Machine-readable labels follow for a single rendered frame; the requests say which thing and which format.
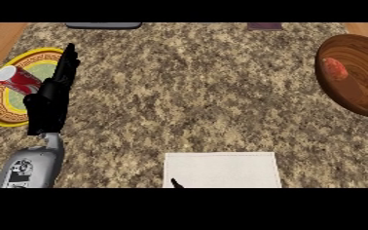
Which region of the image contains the yellow patterned plate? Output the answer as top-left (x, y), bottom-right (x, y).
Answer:
top-left (0, 47), bottom-right (66, 129)

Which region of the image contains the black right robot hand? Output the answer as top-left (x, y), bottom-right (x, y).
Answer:
top-left (170, 177), bottom-right (184, 189)

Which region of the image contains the dark grey flat appliance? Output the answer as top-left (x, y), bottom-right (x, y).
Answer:
top-left (65, 21), bottom-right (143, 30)

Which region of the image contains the dark purple flat object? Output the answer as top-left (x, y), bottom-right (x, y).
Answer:
top-left (245, 21), bottom-right (285, 31)

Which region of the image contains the red can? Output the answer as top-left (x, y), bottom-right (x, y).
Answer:
top-left (0, 64), bottom-right (43, 96)

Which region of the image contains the white placemat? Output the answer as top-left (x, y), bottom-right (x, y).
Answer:
top-left (161, 151), bottom-right (283, 189)

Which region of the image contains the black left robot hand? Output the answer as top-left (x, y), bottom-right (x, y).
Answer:
top-left (22, 42), bottom-right (81, 136)

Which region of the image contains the brown wooden bowl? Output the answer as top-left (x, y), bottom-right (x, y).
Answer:
top-left (313, 33), bottom-right (368, 117)

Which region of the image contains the orange sweet potato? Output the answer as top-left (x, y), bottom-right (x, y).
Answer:
top-left (320, 57), bottom-right (348, 82)

